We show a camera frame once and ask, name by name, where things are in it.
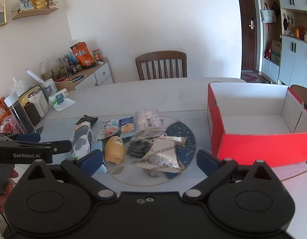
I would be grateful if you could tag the clear packet with dark contents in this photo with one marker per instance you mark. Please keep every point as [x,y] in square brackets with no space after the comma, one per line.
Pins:
[137,147]

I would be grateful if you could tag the small photo frame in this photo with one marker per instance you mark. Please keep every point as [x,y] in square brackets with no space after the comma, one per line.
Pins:
[25,3]

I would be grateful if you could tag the white wall cabinet unit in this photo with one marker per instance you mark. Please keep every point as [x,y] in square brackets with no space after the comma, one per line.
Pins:
[297,62]

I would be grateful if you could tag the white marble desktop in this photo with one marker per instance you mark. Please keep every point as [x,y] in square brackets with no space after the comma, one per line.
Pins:
[143,97]

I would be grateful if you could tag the wooden wall shelf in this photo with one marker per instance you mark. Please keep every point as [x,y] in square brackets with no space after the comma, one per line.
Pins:
[35,13]

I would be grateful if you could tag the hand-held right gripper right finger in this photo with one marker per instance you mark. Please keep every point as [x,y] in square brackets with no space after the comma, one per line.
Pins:
[206,161]

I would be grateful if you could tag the red cardboard box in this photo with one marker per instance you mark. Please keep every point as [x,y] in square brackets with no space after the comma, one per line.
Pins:
[255,147]

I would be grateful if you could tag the large orange snack bag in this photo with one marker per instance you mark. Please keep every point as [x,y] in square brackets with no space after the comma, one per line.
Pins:
[82,54]

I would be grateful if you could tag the dark bottles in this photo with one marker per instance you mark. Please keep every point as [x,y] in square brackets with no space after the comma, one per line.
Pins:
[74,68]

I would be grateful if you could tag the hanging light blue bag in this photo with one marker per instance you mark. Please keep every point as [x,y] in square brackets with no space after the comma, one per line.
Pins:
[268,15]

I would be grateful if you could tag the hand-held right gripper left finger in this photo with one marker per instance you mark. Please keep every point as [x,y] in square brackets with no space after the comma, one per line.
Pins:
[93,159]

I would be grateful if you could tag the red bag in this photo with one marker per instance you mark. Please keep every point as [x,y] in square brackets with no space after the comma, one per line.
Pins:
[268,51]

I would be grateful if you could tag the steel canister with white lid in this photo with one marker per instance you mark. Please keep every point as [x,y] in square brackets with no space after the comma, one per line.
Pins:
[17,115]

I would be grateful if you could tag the cow-print snack packet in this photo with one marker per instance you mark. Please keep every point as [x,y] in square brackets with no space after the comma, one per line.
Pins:
[81,139]

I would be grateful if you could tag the black snack packet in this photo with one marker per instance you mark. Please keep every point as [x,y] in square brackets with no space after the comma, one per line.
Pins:
[87,120]

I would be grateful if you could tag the orange bottle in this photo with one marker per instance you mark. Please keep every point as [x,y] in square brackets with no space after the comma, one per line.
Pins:
[297,32]

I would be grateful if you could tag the patterned floor rug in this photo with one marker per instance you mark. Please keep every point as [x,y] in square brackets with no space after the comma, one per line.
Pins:
[251,77]

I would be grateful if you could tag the silver foil packet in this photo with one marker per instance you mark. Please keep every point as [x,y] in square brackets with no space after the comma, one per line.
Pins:
[160,159]

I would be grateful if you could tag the small orange snack packet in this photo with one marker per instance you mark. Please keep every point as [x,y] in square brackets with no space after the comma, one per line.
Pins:
[0,113]

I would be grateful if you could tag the wooden slat-back chair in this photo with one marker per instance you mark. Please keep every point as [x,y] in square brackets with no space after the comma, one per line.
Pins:
[160,56]

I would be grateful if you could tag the glass terrarium with plants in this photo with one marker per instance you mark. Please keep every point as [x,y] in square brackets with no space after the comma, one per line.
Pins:
[52,67]

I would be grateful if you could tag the brown cardboard box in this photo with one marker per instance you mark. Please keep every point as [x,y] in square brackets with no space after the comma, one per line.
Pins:
[276,51]

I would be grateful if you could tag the black wall ornament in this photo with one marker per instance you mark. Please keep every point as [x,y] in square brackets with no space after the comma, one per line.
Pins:
[286,23]

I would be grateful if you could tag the person's left hand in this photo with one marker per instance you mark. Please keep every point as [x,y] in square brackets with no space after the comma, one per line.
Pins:
[9,188]

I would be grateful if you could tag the dark brown door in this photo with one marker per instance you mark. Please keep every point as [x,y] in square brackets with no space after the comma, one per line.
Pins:
[245,29]

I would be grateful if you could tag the white sideboard cabinet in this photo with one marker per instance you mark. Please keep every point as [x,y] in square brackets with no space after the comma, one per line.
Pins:
[101,76]

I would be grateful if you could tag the clear plastic bag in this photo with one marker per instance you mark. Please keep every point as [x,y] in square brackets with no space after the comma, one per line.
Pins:
[17,84]

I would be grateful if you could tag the white snack packet orange picture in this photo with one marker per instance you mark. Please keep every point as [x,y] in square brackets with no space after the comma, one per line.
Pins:
[109,129]

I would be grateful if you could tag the jar with red lid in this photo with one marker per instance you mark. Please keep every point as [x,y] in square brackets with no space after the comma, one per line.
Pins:
[97,54]

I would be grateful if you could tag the blue cracker packet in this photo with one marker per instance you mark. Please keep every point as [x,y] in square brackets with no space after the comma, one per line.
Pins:
[127,127]

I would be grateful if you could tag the dark brown box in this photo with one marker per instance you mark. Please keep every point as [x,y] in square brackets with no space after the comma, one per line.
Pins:
[32,114]

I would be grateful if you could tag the white paper tissue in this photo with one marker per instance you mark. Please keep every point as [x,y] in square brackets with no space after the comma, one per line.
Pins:
[66,104]

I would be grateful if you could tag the white printed mug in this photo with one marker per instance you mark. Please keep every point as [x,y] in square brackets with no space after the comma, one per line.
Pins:
[49,89]

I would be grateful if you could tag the tissue pack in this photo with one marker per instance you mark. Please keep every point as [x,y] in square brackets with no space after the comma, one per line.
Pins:
[57,98]

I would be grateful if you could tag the pink and white packet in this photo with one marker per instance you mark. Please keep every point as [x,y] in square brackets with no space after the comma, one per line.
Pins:
[147,119]

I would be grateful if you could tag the yellow snack packet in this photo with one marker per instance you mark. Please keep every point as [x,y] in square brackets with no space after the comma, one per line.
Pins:
[114,150]

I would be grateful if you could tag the white paper roll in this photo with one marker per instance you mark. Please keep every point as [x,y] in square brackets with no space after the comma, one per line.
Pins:
[33,75]

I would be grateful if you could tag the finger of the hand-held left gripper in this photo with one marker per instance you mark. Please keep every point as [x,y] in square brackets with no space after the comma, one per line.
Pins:
[29,137]
[61,146]

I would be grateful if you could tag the red packet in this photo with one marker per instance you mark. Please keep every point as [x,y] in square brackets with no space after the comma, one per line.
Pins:
[9,126]

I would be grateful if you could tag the dark blue patterned packet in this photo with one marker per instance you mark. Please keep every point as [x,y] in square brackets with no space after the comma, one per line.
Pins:
[182,132]

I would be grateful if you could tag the light blue packet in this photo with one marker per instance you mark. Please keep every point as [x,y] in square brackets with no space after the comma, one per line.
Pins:
[96,146]

